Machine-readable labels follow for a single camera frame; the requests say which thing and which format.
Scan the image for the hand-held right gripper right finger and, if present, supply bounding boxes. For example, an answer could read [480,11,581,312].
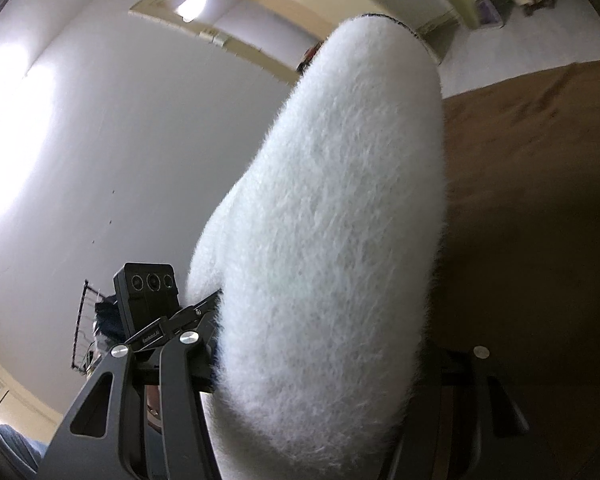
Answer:
[395,342,533,480]

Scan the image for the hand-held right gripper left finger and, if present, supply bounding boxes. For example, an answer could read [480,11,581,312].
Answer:
[32,330,222,480]

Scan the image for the cream door frame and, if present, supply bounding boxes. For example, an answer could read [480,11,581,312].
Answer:
[129,0,461,87]

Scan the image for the white fluffy cardigan black trim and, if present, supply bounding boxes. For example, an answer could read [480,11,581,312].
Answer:
[186,14,452,480]

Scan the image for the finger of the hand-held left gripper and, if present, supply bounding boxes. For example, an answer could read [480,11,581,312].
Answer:
[196,327,222,395]

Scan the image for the brown blanket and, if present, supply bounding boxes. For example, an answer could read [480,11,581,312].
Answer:
[420,57,600,480]

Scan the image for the red bag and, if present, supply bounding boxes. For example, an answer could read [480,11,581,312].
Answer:
[298,41,323,72]

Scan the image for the person's blue jeans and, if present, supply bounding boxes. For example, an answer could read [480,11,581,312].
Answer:
[0,419,48,480]

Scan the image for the dark blue cloth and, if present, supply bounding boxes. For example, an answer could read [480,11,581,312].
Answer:
[93,299,127,343]

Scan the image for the black wire rack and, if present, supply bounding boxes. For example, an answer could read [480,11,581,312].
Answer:
[70,279,117,377]

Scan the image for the purple box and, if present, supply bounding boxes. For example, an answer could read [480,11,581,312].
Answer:
[471,0,504,29]

